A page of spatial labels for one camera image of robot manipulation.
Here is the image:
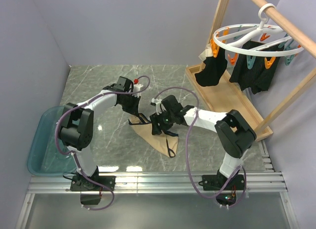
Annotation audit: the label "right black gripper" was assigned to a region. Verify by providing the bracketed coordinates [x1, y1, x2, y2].
[150, 109, 175, 136]

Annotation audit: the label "beige underwear navy trim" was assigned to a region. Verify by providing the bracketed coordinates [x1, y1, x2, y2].
[128, 114, 179, 158]

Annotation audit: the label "orange clothes peg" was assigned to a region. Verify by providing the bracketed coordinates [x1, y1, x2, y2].
[210, 38, 220, 58]
[227, 53, 238, 66]

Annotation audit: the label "white round clip hanger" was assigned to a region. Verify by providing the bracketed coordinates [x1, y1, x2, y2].
[212, 3, 304, 57]

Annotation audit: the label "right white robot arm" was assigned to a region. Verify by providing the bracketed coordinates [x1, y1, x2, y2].
[150, 95, 257, 191]

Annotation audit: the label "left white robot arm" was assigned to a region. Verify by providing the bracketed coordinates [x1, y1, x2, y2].
[55, 76, 148, 191]

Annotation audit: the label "black underwear white waistband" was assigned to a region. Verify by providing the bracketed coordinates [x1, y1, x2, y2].
[195, 48, 228, 87]

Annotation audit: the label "teal plastic basin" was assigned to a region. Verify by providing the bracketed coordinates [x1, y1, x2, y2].
[27, 107, 77, 176]

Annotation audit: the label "black striped boxer shorts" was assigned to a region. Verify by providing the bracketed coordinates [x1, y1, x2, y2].
[229, 54, 280, 94]

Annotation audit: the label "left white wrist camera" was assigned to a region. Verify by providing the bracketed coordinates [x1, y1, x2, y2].
[132, 78, 144, 95]

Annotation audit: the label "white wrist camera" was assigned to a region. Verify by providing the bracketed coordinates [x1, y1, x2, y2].
[151, 98, 163, 115]
[132, 78, 144, 95]

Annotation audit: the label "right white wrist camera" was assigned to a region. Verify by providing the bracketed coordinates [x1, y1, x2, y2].
[151, 98, 163, 115]

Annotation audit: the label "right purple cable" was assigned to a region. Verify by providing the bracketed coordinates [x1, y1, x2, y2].
[155, 87, 248, 208]

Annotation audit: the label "purple cable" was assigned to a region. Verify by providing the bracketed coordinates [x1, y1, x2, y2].
[155, 87, 248, 208]
[54, 75, 151, 211]

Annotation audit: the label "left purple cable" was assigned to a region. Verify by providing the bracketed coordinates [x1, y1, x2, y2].
[54, 75, 151, 211]

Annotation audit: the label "wooden drying rack frame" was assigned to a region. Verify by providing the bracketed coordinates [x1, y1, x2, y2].
[186, 7, 316, 141]

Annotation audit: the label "aluminium mounting rail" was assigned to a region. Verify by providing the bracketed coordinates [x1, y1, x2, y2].
[16, 172, 299, 229]

